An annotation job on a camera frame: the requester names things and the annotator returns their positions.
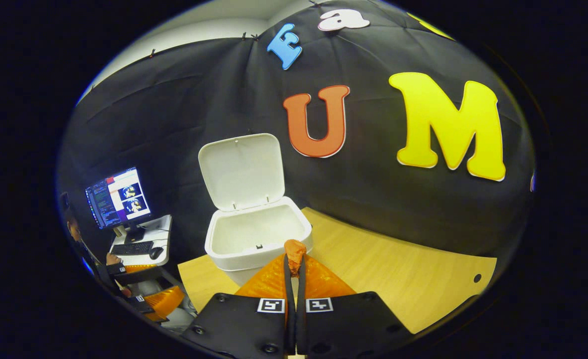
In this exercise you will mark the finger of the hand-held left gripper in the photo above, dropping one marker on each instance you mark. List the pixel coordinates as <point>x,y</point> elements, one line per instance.
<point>164,301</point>
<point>139,276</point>

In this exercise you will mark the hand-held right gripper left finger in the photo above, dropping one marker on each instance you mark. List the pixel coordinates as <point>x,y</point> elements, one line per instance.
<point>239,324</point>

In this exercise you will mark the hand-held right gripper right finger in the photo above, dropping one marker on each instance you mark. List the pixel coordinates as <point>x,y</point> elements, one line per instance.
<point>349,324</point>

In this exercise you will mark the orange paper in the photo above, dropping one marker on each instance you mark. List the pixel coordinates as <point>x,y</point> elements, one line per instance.
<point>294,252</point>

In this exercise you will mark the white desktop garbage bin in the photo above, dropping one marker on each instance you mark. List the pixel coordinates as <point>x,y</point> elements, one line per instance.
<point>244,169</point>

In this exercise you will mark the black computer mouse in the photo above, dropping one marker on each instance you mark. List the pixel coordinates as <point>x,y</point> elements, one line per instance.
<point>156,253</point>

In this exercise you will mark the black keyboard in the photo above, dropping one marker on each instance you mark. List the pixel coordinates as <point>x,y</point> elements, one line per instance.
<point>132,248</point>

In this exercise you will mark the white side desk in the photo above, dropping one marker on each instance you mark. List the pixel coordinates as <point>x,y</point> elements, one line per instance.
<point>162,229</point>

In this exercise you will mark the computer monitor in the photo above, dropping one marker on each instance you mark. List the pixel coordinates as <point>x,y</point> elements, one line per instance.
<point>119,197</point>

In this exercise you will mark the black backdrop cloth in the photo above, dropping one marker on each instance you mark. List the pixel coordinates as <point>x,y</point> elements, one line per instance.
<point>199,99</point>

